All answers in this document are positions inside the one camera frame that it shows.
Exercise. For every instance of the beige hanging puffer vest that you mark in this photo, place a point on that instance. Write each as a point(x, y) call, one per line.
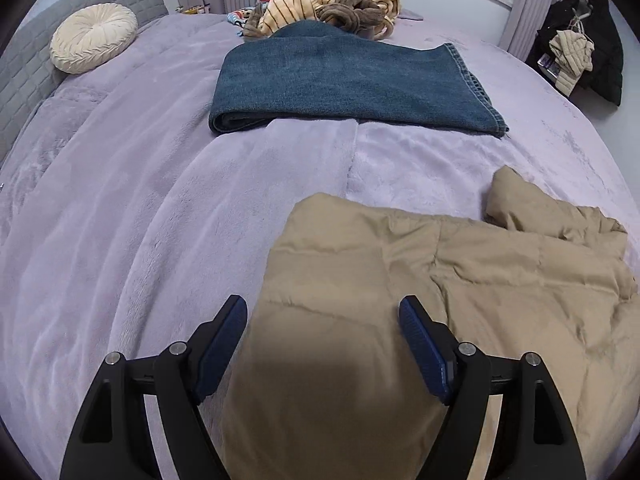
point(570, 55)

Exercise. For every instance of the colourful patterned cloth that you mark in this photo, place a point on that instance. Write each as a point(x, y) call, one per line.
point(245, 12)

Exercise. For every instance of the folded blue jeans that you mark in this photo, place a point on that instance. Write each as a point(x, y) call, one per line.
point(340, 75)

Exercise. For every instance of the small grey cloth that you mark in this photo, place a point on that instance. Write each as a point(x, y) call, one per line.
point(411, 13)

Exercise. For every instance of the grey quilted headboard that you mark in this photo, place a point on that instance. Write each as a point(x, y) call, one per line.
point(30, 60)

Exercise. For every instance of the beige striped garment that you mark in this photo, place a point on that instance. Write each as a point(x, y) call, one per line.
point(287, 10)

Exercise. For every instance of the small printed bag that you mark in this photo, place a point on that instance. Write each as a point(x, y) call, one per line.
point(547, 67)

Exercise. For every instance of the round cream pillow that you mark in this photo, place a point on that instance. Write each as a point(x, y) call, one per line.
point(92, 37)

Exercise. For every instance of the beige puffer jacket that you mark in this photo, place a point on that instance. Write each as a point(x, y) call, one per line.
point(400, 270)

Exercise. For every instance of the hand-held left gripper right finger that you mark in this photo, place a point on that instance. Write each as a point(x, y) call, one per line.
point(425, 355)

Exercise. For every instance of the yellow bedside clutter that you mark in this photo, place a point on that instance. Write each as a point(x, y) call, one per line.
point(192, 9)

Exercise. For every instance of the lilac plush blanket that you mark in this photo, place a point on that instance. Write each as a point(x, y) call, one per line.
point(125, 185)

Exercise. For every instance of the hanging coats on rack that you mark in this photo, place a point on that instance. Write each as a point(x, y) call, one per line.
point(607, 60)

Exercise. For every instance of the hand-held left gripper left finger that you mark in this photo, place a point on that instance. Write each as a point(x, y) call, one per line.
point(222, 345)

